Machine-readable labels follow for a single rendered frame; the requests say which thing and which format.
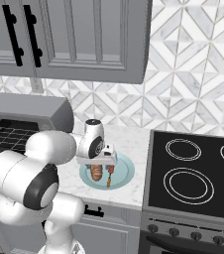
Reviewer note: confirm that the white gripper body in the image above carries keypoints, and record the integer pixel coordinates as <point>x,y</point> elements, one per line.
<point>95,160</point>

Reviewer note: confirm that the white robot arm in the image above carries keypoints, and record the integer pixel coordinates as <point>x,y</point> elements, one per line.
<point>16,178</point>

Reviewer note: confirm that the brown baguette bread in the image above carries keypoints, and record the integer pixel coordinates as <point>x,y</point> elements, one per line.
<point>97,173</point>

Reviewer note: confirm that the kebab skewer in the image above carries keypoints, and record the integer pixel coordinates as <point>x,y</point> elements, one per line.
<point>109,180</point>

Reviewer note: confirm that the grey base cupboard door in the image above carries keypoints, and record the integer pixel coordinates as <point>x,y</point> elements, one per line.
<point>104,239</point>

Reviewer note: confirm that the black oven knob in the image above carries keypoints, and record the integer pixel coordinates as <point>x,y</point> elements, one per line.
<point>218,239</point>
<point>195,235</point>
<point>174,232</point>
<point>153,228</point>

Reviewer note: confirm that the grey toaster oven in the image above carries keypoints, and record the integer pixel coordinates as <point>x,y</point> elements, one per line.
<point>34,107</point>

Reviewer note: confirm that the black toaster oven rack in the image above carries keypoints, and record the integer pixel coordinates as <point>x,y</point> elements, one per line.
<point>8,132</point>

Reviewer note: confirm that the light blue plate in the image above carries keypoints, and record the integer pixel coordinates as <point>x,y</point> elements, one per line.
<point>123,172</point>

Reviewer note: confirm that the grey drawer front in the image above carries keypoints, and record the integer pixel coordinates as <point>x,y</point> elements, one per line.
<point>120,213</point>

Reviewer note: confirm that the black hob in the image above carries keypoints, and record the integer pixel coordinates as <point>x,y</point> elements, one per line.
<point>196,172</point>

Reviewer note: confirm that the white wall socket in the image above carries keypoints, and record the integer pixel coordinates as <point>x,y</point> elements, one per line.
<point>37,85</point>

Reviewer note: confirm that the grey wall cupboard door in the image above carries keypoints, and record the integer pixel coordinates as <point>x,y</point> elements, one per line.
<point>1,29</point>
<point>94,33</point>

